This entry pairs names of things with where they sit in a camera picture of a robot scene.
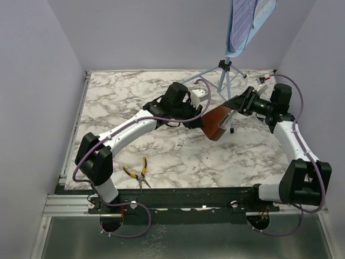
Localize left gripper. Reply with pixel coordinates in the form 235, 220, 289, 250
171, 99, 204, 130

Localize brown wooden metronome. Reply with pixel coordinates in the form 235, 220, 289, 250
201, 104, 237, 141

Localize light blue music stand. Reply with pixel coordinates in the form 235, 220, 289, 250
180, 0, 278, 134

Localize sheet music page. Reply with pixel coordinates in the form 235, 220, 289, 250
228, 0, 257, 52
254, 0, 276, 22

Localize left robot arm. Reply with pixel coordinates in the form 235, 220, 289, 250
75, 82, 210, 213

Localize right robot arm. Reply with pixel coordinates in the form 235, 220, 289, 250
224, 84, 332, 212

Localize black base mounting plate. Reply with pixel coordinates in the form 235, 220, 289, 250
55, 186, 279, 229

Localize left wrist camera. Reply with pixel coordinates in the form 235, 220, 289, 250
189, 80, 210, 108

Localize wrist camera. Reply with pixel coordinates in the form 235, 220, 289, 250
189, 80, 210, 108
256, 74, 270, 96

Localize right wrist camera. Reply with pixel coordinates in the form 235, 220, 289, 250
256, 74, 270, 96

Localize yellow handled needle-nose pliers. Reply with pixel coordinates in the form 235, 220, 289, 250
122, 156, 151, 192

